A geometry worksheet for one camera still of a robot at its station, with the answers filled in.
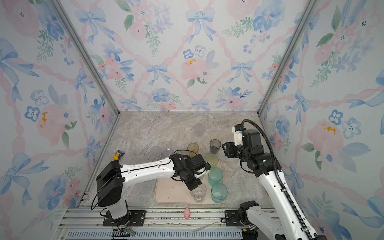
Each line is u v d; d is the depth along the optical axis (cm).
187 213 75
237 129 63
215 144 98
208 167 72
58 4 69
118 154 94
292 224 38
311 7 69
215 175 84
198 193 80
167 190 81
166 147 100
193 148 98
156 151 97
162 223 73
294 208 39
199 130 107
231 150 63
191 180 67
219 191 77
